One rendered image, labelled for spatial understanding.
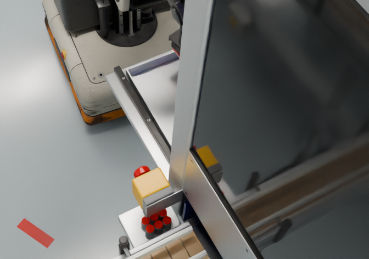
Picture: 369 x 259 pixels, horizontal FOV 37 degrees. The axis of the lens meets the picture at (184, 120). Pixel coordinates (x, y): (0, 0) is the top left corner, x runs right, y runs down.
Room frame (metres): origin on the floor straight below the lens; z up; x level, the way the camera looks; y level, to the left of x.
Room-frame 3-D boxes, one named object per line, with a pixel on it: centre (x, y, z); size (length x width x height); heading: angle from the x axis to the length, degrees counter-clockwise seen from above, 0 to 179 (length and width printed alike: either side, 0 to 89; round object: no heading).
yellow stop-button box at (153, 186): (0.52, 0.05, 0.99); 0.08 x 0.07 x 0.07; 35
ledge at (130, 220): (0.48, 0.04, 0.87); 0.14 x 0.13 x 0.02; 35
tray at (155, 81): (0.85, -0.02, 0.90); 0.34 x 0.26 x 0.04; 34
